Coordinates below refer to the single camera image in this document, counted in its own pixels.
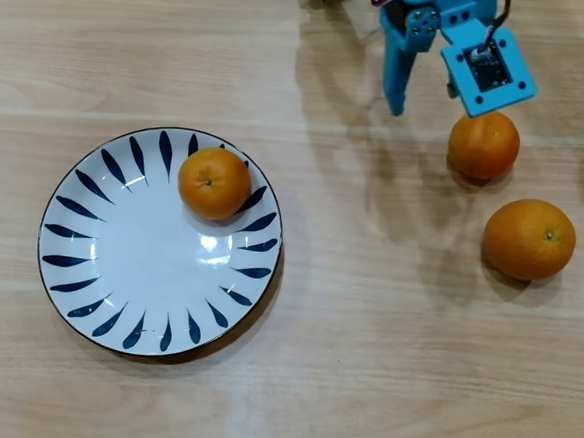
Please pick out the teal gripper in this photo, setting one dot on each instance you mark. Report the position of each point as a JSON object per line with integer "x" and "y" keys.
{"x": 395, "y": 45}

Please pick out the deep-coloured blemished orange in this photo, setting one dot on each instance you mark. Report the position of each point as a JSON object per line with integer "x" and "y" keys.
{"x": 483, "y": 149}

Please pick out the white plate with blue leaves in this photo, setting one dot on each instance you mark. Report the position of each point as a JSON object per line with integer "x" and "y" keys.
{"x": 133, "y": 268}

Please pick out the large pebbled orange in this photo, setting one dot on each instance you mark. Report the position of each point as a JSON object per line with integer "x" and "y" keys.
{"x": 528, "y": 240}

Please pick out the small orange with green stem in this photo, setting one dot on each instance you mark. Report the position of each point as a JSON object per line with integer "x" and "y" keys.
{"x": 214, "y": 183}

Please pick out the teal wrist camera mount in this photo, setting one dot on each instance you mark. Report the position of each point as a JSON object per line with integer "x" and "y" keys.
{"x": 511, "y": 91}

